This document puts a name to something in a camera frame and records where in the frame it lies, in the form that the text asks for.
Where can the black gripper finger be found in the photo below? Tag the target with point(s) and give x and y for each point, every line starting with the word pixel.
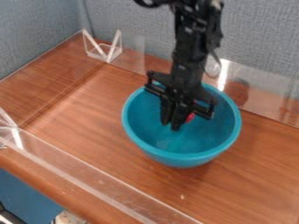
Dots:
pixel 181 114
pixel 168 110

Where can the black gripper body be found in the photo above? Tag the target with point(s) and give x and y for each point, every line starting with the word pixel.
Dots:
pixel 181 86

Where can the blue plastic bowl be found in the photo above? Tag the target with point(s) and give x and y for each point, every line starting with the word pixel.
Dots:
pixel 197 143

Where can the red toy strawberry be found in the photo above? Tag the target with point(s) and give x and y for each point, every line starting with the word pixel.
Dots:
pixel 190 117

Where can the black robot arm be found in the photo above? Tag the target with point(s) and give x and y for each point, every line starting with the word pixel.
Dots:
pixel 198 36

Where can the clear acrylic back barrier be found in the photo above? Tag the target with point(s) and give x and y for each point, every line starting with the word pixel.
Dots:
pixel 264 93

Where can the clear acrylic barrier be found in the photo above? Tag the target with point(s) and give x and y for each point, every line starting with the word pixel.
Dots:
pixel 264 93
pixel 89 191

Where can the clear acrylic front barrier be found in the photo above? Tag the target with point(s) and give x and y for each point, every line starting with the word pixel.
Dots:
pixel 89 191

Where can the clear acrylic corner bracket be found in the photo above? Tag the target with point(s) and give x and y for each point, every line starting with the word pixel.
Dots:
pixel 102 51

